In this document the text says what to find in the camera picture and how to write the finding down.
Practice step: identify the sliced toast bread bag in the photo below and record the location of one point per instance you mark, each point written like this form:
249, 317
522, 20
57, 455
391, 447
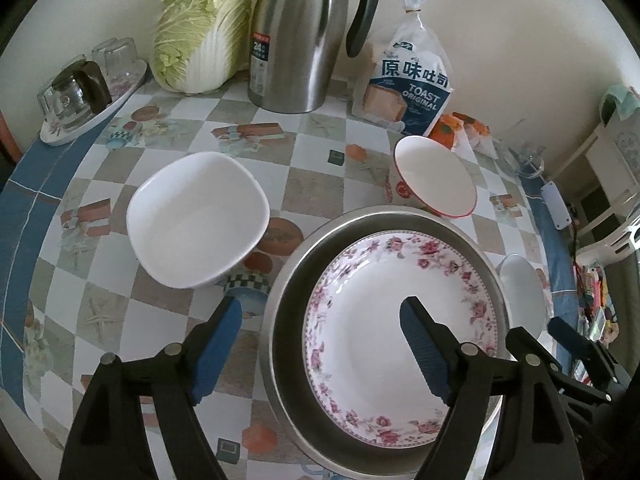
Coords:
405, 90

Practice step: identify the small white floral bowl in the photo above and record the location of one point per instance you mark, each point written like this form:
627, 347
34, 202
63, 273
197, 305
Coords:
522, 290

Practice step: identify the white square bowl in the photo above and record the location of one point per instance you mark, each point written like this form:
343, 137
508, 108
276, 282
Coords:
195, 225

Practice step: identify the small clear glass cup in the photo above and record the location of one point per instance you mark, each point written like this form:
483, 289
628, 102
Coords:
49, 105
122, 57
101, 51

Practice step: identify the white oval tray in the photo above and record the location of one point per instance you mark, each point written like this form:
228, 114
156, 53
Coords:
100, 115

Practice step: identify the stainless steel basin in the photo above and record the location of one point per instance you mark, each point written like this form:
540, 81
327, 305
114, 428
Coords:
285, 340

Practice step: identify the stainless steel thermos jug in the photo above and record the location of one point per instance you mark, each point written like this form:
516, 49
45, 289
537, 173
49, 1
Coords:
295, 45

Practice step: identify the grey patterned cushion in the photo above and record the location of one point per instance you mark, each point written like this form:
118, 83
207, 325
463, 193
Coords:
631, 137

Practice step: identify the colorful clutter pile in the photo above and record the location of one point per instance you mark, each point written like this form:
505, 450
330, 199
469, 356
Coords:
595, 300

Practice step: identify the clear glass mug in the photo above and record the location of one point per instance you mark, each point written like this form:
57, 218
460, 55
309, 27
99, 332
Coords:
525, 160

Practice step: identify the napa cabbage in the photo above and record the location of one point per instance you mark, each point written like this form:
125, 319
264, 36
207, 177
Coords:
200, 30

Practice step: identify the red fruit print bowl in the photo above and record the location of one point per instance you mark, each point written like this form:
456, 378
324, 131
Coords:
430, 175

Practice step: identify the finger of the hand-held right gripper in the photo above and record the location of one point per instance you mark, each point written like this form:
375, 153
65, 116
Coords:
520, 340
570, 337

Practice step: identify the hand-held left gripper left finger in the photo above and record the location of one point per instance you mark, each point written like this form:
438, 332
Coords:
215, 355

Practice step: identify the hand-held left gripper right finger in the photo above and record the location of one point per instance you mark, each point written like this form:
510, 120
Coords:
425, 355

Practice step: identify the orange snack packet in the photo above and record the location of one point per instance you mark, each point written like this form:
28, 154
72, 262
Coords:
445, 130
480, 135

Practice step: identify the pink floral round plate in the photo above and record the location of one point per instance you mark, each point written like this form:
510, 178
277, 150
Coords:
370, 320

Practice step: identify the green cloth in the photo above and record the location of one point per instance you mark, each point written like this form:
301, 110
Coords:
620, 102

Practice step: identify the white plastic chair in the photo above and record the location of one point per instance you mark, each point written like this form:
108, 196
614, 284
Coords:
600, 165
615, 245

